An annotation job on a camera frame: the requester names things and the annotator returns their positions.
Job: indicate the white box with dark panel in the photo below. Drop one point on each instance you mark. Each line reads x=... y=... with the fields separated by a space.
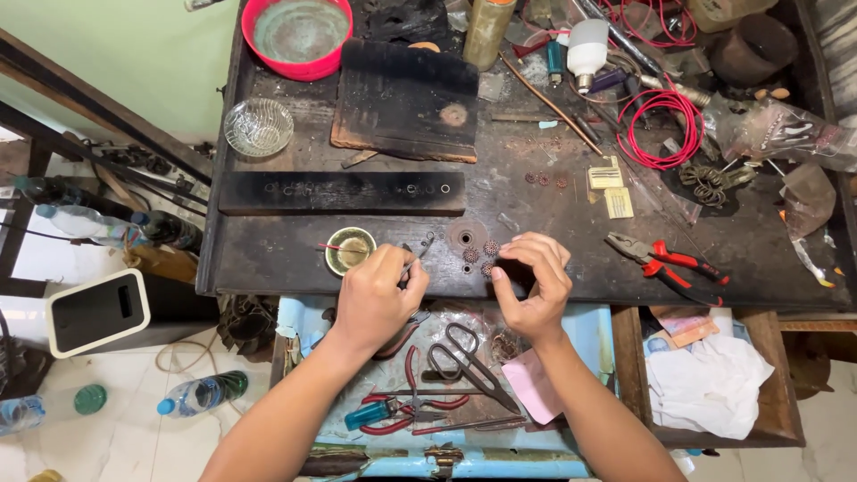
x=97 y=313

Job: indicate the plastic bottle with blue cap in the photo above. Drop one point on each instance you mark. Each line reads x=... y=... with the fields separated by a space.
x=201 y=393

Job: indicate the pink paper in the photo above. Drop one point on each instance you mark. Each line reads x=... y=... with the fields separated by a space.
x=532 y=388

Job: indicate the red and black pliers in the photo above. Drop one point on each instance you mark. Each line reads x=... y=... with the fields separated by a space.
x=659 y=264

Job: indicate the blue lighter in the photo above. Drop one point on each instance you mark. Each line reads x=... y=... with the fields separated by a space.
x=555 y=61

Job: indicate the charred wooden block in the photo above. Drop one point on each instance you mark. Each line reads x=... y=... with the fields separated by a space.
x=402 y=100

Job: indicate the white light bulb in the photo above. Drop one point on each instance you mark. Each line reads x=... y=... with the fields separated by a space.
x=587 y=50

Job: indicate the clear plastic bottle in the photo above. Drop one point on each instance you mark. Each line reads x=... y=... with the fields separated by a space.
x=77 y=222

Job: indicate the olive cylindrical bottle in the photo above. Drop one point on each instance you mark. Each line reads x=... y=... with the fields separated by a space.
x=487 y=33

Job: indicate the wooden drawer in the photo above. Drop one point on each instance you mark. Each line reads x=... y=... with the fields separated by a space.
x=770 y=348

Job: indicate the dark bottle with blue cap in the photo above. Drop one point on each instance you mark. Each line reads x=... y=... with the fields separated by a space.
x=167 y=229

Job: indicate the red plastic bowl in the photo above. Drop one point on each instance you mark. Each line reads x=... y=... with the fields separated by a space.
x=296 y=37

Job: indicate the white cloth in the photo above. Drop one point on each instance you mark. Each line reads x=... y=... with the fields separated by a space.
x=710 y=388

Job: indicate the clear glass bowl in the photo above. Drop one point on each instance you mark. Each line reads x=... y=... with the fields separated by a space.
x=258 y=127

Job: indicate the small brass bowl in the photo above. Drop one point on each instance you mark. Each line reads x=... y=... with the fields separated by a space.
x=351 y=250

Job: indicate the clear bottle with green base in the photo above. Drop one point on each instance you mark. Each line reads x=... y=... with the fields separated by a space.
x=53 y=408

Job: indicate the thin copper rod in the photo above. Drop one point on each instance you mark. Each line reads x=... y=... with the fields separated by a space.
x=549 y=102

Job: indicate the folded paper notes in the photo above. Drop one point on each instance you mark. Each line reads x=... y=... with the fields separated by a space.
x=686 y=327

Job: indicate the dark plastic bottle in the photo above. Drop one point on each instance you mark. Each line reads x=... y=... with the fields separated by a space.
x=67 y=194

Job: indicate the brownish plastic bag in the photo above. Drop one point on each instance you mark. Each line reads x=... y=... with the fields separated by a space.
x=809 y=201

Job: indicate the black wooden bar with holes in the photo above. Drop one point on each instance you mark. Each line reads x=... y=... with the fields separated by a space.
x=341 y=193

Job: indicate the thin steel tweezers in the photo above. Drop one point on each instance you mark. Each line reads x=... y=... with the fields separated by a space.
x=418 y=253

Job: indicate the blue drawer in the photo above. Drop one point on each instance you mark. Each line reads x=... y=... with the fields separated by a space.
x=589 y=335

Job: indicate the dark metal frame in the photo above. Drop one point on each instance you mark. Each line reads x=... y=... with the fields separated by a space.
x=80 y=100

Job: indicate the metal torch pipe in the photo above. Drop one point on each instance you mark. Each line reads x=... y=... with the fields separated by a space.
x=636 y=53

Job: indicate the person's right hand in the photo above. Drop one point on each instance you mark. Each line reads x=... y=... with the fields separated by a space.
x=546 y=294

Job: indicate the thin red stick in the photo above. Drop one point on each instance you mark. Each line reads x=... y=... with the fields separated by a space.
x=335 y=248

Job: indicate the person's left hand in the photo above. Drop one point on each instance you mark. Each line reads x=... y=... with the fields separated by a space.
x=371 y=301

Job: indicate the black metal shears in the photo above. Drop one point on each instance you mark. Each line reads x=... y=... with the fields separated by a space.
x=468 y=371

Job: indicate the small beaded flower ornament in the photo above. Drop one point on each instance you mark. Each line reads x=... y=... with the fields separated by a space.
x=486 y=269
x=471 y=254
x=491 y=248

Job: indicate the clear plastic bag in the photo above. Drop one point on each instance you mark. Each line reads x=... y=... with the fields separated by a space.
x=783 y=134

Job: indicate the purple lighter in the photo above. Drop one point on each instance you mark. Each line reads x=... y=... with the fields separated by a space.
x=608 y=80

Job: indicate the metal drawer latch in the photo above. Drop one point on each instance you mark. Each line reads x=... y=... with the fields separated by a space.
x=443 y=462

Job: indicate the dark metal cup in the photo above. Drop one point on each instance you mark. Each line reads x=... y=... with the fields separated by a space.
x=753 y=50

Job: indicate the long dark tweezers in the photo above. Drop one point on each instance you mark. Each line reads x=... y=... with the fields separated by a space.
x=468 y=425

